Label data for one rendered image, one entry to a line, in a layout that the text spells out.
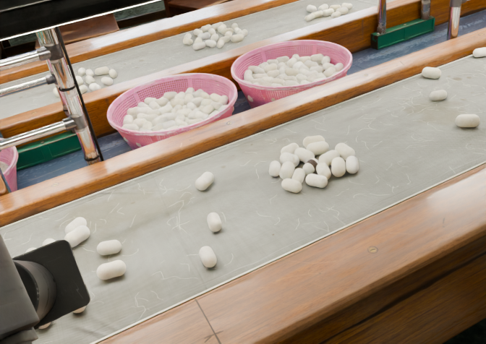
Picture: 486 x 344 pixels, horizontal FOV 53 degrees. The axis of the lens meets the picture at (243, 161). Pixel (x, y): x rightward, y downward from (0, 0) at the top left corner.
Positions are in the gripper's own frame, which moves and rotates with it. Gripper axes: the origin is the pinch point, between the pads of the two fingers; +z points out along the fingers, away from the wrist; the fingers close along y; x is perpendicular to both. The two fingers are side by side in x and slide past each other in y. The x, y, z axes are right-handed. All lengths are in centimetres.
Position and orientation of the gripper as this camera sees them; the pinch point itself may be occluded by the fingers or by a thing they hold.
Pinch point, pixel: (38, 289)
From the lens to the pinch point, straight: 58.7
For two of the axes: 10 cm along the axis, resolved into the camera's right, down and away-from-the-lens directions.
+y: -8.9, 3.5, -3.0
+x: 3.9, 9.1, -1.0
